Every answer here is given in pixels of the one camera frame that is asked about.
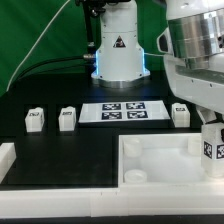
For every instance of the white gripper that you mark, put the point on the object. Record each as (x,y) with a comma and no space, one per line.
(201,87)

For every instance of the white square tabletop part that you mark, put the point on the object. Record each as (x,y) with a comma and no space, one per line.
(165,159)

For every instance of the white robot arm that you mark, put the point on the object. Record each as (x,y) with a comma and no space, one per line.
(192,48)

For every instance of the white marker sheet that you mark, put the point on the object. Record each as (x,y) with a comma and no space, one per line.
(123,111)

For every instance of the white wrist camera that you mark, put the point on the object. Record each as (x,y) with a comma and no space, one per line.
(164,44)

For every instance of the white front rail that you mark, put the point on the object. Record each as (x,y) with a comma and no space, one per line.
(125,201)

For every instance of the black camera pole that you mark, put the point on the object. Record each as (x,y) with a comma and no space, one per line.
(91,9)

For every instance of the white left corner bracket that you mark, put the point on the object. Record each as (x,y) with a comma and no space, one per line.
(7,158)

